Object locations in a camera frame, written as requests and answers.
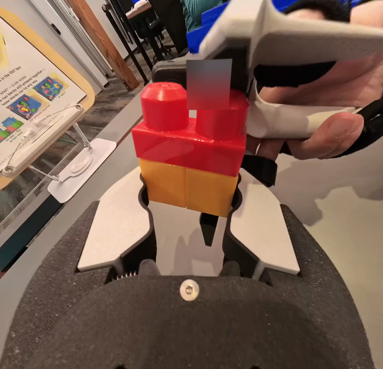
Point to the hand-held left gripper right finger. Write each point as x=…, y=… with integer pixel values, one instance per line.
x=263, y=231

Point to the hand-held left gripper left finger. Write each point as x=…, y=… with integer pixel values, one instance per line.
x=116, y=231

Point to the yellow mega block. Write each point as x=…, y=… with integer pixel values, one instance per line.
x=179, y=186

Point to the red mega block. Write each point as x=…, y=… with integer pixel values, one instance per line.
x=179, y=147

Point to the person's right hand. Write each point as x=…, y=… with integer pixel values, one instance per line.
x=335, y=132

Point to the black office chair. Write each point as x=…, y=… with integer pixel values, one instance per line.
x=167, y=22

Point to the instruction sheet board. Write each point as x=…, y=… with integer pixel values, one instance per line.
x=30, y=93

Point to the wooden post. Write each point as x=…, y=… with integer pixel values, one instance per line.
x=102, y=40

